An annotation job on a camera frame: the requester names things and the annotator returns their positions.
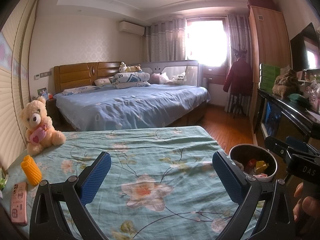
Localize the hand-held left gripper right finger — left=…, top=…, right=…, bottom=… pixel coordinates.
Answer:
left=212, top=151, right=295, bottom=240

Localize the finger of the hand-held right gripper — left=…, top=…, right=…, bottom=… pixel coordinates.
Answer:
left=264, top=135, right=290, bottom=160
left=286, top=135, right=320, bottom=157

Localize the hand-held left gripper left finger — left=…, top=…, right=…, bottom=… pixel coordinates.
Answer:
left=29, top=151, right=112, bottom=240

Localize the yellow packet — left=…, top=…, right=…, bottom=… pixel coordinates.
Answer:
left=254, top=160, right=269, bottom=174

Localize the white trash bin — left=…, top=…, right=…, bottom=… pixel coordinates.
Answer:
left=229, top=144, right=278, bottom=183

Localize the person's right hand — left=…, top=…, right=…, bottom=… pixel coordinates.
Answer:
left=293, top=182, right=320, bottom=223

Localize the black television stand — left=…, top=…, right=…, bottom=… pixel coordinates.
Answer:
left=254, top=89, right=320, bottom=153

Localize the green cloth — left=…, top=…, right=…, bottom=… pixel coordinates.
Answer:
left=287, top=94, right=309, bottom=104

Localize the dark coat rack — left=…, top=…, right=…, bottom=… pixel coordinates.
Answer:
left=231, top=44, right=249, bottom=119

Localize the green floral tablecloth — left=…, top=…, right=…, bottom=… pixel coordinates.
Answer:
left=0, top=126, right=265, bottom=240

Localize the brown knitted plush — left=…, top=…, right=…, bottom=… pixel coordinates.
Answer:
left=272, top=69, right=299, bottom=97

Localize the stack of green boxes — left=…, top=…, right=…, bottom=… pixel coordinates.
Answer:
left=259, top=64, right=280, bottom=94

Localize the dark red coat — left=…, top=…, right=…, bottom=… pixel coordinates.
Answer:
left=223, top=58, right=252, bottom=96

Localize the wooden nightstand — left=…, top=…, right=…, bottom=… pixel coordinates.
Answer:
left=45, top=97, right=62, bottom=130

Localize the pink phone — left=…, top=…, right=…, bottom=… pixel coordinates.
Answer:
left=10, top=181, right=28, bottom=226

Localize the cream teddy bear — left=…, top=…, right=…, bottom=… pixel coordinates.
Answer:
left=19, top=97, right=67, bottom=155

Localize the bed with blue sheet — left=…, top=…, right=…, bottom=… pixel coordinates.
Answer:
left=53, top=82, right=211, bottom=132

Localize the flat white blue pillow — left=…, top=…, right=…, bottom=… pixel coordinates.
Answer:
left=62, top=85, right=100, bottom=96

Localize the green pouch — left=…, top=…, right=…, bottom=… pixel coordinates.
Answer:
left=0, top=167, right=9, bottom=192

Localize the wooden desk with drawers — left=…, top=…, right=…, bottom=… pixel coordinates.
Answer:
left=202, top=65, right=229, bottom=84

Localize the black television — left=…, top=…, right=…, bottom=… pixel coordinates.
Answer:
left=290, top=22, right=320, bottom=72

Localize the small pink white pillow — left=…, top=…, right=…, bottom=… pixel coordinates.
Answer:
left=94, top=77, right=113, bottom=87

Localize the wooden headboard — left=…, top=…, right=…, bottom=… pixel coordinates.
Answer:
left=54, top=61, right=125, bottom=94

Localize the wooden wardrobe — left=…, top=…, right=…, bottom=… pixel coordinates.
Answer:
left=249, top=5, right=292, bottom=134

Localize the blue cartoon print pillow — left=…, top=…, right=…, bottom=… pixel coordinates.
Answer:
left=110, top=72, right=152, bottom=89

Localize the grey patterned curtain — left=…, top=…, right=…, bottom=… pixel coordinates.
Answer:
left=145, top=17, right=187, bottom=62
left=224, top=14, right=252, bottom=113

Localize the white yellow plush toy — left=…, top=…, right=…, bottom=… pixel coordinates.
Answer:
left=119, top=62, right=142, bottom=73

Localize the pink plush toy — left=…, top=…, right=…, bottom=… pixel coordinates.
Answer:
left=149, top=72, right=173, bottom=85

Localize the white sliding closet door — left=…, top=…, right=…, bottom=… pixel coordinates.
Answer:
left=0, top=0, right=43, bottom=170

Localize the bright window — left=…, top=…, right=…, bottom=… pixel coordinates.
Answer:
left=186, top=17, right=229, bottom=67

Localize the dark red box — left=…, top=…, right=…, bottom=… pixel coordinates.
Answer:
left=247, top=0, right=275, bottom=12

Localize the white air conditioner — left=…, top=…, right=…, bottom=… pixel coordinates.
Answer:
left=119, top=21, right=145, bottom=36

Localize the grey bed guard rail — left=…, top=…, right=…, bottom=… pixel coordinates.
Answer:
left=139, top=60, right=203, bottom=88

